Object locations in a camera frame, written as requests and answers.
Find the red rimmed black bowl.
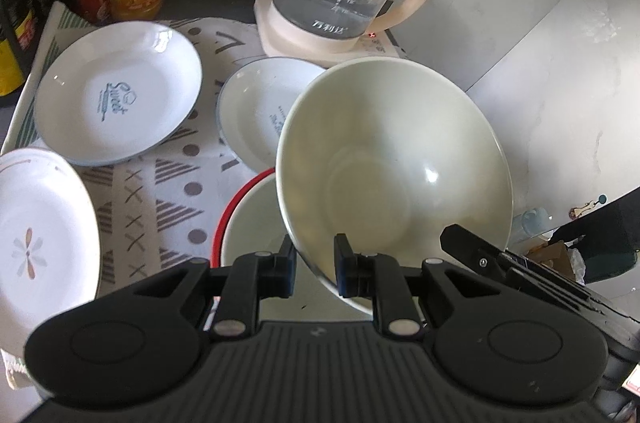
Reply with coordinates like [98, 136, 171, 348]
[209, 167, 371, 323]

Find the large cream white bowl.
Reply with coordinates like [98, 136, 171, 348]
[276, 57, 513, 292]

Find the white Bakery plate blue rim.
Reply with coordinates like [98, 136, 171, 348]
[216, 57, 324, 172]

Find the white plate flower pattern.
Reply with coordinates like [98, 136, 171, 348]
[0, 148, 101, 357]

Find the white Sweet plate blue rim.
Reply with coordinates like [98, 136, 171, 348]
[34, 21, 203, 166]

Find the cream kettle heating base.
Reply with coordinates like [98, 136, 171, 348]
[254, 0, 400, 68]

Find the dark oil bottle yellow label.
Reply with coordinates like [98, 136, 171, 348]
[1, 0, 46, 97]

